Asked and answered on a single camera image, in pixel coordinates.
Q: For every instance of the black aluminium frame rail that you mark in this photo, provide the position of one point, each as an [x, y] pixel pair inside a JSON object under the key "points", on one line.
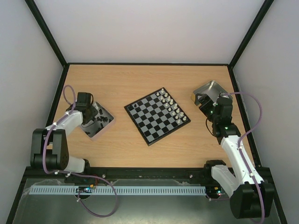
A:
{"points": [[190, 175]]}

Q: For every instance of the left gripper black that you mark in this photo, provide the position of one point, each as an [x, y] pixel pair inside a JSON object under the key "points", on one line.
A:
{"points": [[95, 112]]}

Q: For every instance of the light blue cable duct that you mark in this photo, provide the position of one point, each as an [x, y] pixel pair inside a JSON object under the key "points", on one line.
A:
{"points": [[120, 190]]}

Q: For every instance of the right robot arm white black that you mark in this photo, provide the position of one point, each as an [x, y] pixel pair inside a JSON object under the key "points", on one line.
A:
{"points": [[249, 195]]}

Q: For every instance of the yellow empty tin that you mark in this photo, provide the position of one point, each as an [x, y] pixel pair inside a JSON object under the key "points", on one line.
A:
{"points": [[212, 89]]}

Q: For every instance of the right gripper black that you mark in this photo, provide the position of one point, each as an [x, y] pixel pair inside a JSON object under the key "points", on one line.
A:
{"points": [[204, 102]]}

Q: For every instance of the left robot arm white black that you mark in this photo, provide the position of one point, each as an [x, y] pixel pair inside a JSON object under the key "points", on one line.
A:
{"points": [[49, 148]]}

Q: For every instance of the pink tin with black pieces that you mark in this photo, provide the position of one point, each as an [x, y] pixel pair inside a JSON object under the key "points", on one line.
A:
{"points": [[97, 106]]}

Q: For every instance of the black grey chess board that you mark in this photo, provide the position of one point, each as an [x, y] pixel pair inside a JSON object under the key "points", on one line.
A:
{"points": [[152, 118]]}

